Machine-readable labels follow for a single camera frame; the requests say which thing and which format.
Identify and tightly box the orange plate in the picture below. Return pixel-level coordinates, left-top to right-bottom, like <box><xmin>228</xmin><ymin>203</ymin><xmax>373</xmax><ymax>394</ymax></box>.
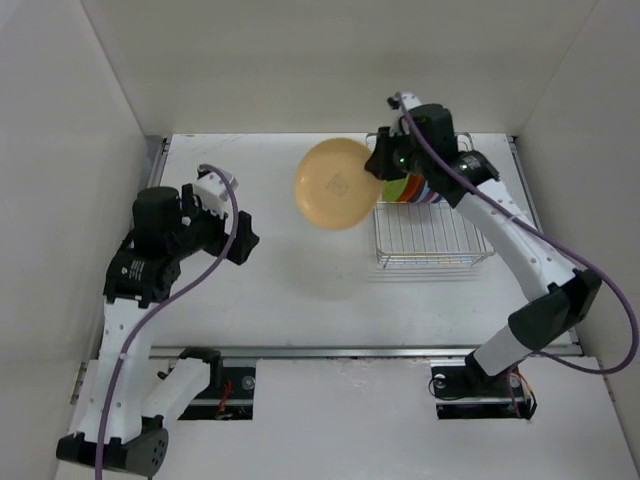
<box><xmin>398</xmin><ymin>175</ymin><xmax>424</xmax><ymax>203</ymax></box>

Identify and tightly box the green plate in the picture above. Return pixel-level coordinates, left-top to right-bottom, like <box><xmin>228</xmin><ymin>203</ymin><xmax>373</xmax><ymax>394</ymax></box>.
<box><xmin>382</xmin><ymin>177</ymin><xmax>409</xmax><ymax>203</ymax></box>

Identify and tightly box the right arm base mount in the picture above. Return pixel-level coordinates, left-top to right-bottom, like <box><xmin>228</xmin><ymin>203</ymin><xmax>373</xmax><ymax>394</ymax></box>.
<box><xmin>428</xmin><ymin>364</ymin><xmax>538</xmax><ymax>421</ymax></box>

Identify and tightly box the beige plate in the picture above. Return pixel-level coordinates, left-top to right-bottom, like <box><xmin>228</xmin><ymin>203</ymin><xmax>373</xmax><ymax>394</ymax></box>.
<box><xmin>294</xmin><ymin>138</ymin><xmax>384</xmax><ymax>231</ymax></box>

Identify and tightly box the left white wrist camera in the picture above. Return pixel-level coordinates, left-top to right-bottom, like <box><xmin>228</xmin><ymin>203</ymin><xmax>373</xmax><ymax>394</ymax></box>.
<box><xmin>192</xmin><ymin>164</ymin><xmax>238</xmax><ymax>218</ymax></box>

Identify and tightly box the metal rail left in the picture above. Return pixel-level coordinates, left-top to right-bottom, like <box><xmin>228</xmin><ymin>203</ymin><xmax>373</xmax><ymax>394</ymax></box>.
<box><xmin>100</xmin><ymin>136</ymin><xmax>170</xmax><ymax>363</ymax></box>

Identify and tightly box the light blue plate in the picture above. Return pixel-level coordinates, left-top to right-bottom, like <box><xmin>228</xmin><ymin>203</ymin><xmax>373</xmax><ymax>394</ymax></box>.
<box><xmin>414</xmin><ymin>182</ymin><xmax>431</xmax><ymax>204</ymax></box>

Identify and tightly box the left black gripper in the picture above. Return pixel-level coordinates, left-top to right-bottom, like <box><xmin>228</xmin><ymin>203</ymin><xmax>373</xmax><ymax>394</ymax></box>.
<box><xmin>169</xmin><ymin>183</ymin><xmax>258</xmax><ymax>263</ymax></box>

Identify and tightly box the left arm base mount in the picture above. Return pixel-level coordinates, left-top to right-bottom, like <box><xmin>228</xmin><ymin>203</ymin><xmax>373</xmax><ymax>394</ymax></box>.
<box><xmin>179</xmin><ymin>365</ymin><xmax>256</xmax><ymax>421</ymax></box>

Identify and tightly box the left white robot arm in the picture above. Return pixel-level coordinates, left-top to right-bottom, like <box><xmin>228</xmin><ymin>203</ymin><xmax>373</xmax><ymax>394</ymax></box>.
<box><xmin>56</xmin><ymin>172</ymin><xmax>259</xmax><ymax>478</ymax></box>

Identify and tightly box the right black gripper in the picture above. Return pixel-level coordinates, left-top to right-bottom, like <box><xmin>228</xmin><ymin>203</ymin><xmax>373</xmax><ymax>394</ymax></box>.
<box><xmin>364</xmin><ymin>124</ymin><xmax>432</xmax><ymax>181</ymax></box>

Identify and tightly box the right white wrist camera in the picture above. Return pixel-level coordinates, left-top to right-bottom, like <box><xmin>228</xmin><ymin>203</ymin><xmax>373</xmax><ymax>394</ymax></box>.
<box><xmin>387</xmin><ymin>91</ymin><xmax>423</xmax><ymax>119</ymax></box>

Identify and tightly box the metal rail front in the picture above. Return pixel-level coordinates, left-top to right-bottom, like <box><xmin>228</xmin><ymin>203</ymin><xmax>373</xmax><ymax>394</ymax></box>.
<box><xmin>149</xmin><ymin>344</ymin><xmax>586</xmax><ymax>359</ymax></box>

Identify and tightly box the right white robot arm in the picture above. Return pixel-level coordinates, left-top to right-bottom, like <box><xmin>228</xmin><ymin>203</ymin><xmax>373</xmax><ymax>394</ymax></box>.
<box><xmin>365</xmin><ymin>97</ymin><xmax>601</xmax><ymax>397</ymax></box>

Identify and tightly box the metal wire dish rack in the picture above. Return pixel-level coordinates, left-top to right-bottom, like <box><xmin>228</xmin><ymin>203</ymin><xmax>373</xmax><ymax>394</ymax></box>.
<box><xmin>365</xmin><ymin>131</ymin><xmax>496</xmax><ymax>269</ymax></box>

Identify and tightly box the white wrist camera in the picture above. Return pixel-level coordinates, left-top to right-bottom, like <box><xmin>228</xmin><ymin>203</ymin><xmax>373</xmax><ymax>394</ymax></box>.
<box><xmin>387</xmin><ymin>91</ymin><xmax>423</xmax><ymax>119</ymax></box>
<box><xmin>192</xmin><ymin>164</ymin><xmax>238</xmax><ymax>218</ymax></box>

